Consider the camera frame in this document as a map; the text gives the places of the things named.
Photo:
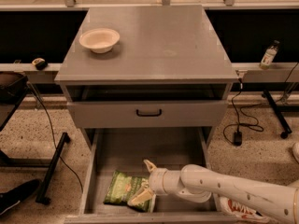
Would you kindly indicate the green kettle chip bag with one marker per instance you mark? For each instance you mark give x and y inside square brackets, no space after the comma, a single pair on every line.
[123,187]

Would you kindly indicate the small clear bottle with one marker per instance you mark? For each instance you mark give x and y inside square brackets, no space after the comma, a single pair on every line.
[269,55]

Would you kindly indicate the black drawer handle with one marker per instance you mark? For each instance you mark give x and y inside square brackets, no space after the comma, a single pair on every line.
[144,114]

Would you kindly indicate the black shoe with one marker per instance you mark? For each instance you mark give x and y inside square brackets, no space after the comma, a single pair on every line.
[17,195]

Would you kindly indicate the open grey middle drawer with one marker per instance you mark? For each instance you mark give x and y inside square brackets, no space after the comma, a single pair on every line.
[124,150]

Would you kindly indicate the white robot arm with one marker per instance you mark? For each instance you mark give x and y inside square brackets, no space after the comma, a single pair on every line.
[195,184]

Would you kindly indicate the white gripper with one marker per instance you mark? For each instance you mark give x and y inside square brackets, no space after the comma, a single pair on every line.
[156,179]

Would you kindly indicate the white red sneaker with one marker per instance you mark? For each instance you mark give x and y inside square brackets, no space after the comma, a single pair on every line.
[241,212]
[295,151]

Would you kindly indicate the grey top drawer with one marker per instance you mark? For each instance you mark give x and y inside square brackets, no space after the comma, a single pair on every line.
[122,114]

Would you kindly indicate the yellow black tape measure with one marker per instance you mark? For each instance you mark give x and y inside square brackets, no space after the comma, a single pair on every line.
[39,63]

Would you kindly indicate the white red sneaker bottom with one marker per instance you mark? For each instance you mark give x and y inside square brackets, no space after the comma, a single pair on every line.
[241,212]

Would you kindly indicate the white red sneaker right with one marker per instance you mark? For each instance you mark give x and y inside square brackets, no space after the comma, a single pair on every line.
[295,151]

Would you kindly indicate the grey drawer cabinet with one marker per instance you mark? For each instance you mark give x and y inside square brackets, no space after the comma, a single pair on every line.
[164,54]

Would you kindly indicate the black wheeled stand right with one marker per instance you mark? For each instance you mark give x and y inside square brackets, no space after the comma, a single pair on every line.
[279,110]

